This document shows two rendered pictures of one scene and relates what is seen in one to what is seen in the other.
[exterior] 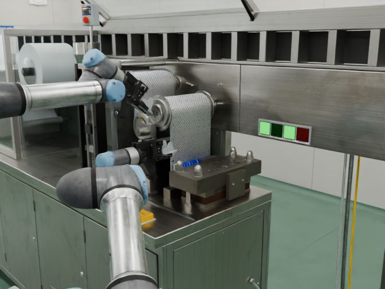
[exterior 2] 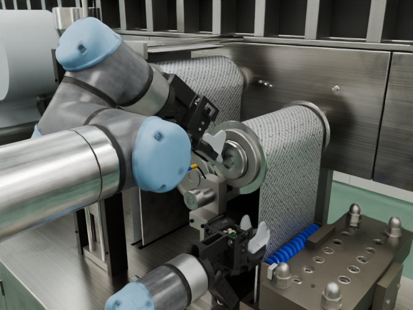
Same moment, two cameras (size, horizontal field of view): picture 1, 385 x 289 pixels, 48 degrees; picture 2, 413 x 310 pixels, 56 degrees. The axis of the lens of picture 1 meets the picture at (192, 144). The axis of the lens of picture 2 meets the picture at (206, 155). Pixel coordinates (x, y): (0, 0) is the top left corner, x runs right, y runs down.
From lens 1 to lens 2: 1.06 m
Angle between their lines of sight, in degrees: 7
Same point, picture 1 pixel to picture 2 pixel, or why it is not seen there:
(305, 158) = not seen: hidden behind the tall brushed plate
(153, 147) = (236, 248)
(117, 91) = (170, 160)
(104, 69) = (119, 75)
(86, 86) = (61, 163)
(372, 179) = not seen: outside the picture
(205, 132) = (311, 182)
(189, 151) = (286, 225)
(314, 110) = not seen: outside the picture
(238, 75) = (383, 72)
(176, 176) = (278, 298)
